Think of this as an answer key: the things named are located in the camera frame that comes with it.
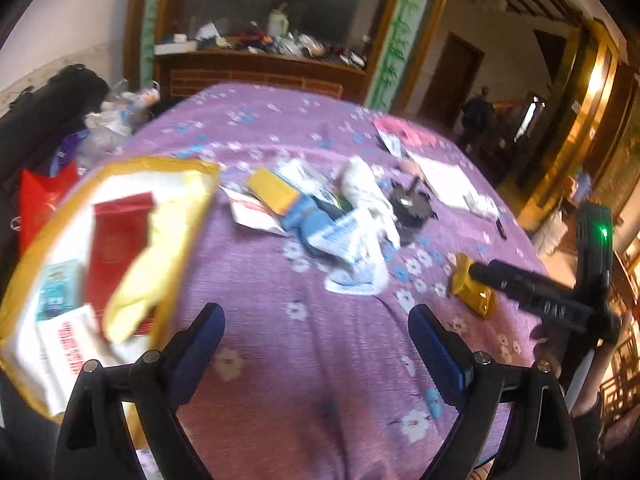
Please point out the wooden cabinet with mirror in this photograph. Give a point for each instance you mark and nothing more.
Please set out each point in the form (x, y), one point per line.
(365, 51)

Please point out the teal cartoon tissue pack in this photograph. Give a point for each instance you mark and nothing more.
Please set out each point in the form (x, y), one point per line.
(60, 289)

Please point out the purple floral tablecloth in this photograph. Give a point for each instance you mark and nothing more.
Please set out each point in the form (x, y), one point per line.
(307, 383)

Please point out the blue cloth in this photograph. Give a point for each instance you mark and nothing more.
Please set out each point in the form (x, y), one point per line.
(308, 215)

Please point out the pink cloth item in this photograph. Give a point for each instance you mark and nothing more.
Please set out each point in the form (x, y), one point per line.
(408, 133)

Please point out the black small device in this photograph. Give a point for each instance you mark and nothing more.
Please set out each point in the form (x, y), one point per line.
(412, 209)

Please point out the gold yellow snack packet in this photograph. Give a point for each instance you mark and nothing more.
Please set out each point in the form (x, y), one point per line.
(476, 296)

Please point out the white jug on cabinet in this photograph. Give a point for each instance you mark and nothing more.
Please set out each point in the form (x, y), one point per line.
(277, 24)

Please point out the white fluffy cloth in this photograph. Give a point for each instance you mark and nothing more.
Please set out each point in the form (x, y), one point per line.
(358, 186)

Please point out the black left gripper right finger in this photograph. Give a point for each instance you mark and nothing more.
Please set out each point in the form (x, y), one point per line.
(539, 440)

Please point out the black sofa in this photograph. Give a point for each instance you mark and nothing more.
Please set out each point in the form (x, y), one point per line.
(41, 132)

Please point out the yellow tissue pack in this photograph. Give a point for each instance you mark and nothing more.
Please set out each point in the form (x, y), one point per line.
(273, 191)

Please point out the person's right hand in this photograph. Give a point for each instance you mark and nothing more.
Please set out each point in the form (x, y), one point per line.
(547, 348)

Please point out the white red-lettered pouch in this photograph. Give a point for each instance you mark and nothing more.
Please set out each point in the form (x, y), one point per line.
(67, 342)

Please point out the yellow-rimmed white storage box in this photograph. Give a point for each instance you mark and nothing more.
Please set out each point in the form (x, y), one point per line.
(67, 236)

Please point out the yellow towel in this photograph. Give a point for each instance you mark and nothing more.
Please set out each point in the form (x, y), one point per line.
(153, 275)

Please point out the red gift bag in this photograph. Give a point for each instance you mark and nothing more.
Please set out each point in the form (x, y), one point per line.
(38, 198)

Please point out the clear plastic bags pile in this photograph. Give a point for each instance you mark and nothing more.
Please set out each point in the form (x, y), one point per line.
(121, 114)

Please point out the white blue printed wipes pack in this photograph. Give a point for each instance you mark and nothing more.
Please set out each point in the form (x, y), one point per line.
(359, 267)

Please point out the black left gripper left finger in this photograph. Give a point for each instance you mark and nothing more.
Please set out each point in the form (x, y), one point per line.
(94, 441)

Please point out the red foil packet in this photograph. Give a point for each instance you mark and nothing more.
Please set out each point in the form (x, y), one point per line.
(120, 233)

